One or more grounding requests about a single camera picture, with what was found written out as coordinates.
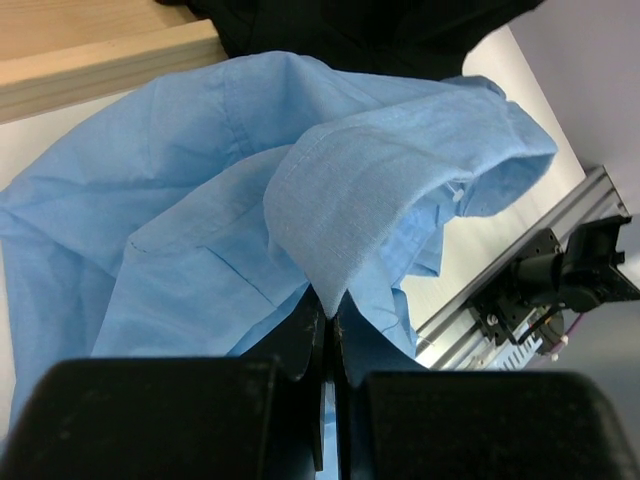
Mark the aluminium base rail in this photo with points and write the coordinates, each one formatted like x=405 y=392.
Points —
x=452 y=340

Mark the grey slotted cable duct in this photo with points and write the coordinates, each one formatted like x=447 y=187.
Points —
x=509 y=357

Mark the light blue shirt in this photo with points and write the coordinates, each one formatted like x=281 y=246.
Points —
x=189 y=217

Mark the black shirt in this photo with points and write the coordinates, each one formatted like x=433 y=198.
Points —
x=424 y=39

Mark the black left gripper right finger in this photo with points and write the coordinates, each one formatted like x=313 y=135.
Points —
x=399 y=420

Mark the wooden clothes rack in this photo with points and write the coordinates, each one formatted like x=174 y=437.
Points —
x=59 y=53

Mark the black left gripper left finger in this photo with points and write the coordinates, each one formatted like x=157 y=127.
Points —
x=259 y=415

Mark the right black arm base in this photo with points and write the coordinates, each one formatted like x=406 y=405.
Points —
x=526 y=281

